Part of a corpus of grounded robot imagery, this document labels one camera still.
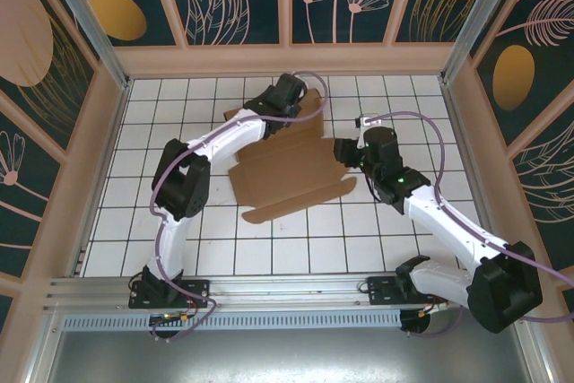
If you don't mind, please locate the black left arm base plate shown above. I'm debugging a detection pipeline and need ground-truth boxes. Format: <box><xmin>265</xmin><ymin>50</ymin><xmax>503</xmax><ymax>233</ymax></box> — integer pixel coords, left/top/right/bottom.
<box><xmin>128</xmin><ymin>278</ymin><xmax>213</xmax><ymax>310</ymax></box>

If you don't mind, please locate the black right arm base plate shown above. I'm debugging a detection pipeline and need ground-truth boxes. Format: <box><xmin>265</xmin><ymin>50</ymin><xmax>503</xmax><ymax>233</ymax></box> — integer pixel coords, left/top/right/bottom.
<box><xmin>365</xmin><ymin>274</ymin><xmax>450</xmax><ymax>309</ymax></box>

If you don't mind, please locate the aluminium front rail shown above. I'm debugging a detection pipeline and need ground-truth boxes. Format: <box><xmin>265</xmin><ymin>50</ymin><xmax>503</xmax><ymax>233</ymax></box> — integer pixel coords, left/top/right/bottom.
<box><xmin>42</xmin><ymin>269</ymin><xmax>535</xmax><ymax>312</ymax></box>

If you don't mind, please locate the grey metal sheet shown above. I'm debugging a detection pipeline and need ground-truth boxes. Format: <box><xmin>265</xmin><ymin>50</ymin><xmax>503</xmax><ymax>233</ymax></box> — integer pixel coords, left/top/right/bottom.
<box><xmin>42</xmin><ymin>306</ymin><xmax>546</xmax><ymax>383</ymax></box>

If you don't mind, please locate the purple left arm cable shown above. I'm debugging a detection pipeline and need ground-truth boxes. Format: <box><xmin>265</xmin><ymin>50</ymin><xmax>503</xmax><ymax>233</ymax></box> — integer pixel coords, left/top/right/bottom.
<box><xmin>150</xmin><ymin>69</ymin><xmax>331</xmax><ymax>342</ymax></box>

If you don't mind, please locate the small controller board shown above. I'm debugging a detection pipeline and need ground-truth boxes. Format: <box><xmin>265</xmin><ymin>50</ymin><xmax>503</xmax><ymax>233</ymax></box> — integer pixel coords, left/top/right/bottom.
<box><xmin>149</xmin><ymin>310</ymin><xmax>190</xmax><ymax>326</ymax></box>

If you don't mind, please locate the aluminium corner post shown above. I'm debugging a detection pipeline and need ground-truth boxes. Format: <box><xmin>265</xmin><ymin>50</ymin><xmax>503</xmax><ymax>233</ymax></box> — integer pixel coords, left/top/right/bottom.
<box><xmin>37</xmin><ymin>0</ymin><xmax>132</xmax><ymax>91</ymax></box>
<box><xmin>438</xmin><ymin>0</ymin><xmax>526</xmax><ymax>86</ymax></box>

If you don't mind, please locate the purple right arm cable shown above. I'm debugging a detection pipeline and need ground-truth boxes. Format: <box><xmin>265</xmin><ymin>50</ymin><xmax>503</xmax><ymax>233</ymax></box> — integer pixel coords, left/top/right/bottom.
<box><xmin>365</xmin><ymin>111</ymin><xmax>574</xmax><ymax>339</ymax></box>

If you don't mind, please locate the slotted grey cable duct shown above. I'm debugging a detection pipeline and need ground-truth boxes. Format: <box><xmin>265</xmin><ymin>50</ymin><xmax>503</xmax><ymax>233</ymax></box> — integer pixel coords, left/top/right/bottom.
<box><xmin>61</xmin><ymin>309</ymin><xmax>404</xmax><ymax>331</ymax></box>

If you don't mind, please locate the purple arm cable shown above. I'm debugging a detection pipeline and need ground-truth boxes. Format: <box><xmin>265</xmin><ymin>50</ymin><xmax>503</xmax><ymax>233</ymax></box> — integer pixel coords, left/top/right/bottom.
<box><xmin>150</xmin><ymin>69</ymin><xmax>331</xmax><ymax>342</ymax></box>
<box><xmin>365</xmin><ymin>111</ymin><xmax>574</xmax><ymax>339</ymax></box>

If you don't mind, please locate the brown cardboard box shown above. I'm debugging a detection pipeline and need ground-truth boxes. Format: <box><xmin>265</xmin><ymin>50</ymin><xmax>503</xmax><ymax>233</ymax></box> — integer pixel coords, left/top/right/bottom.
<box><xmin>222</xmin><ymin>85</ymin><xmax>358</xmax><ymax>225</ymax></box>

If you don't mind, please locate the white wire connector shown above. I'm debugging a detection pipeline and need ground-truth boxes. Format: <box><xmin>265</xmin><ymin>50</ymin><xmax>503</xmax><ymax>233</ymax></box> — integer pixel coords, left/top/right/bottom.
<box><xmin>419</xmin><ymin>300</ymin><xmax>450</xmax><ymax>317</ymax></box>

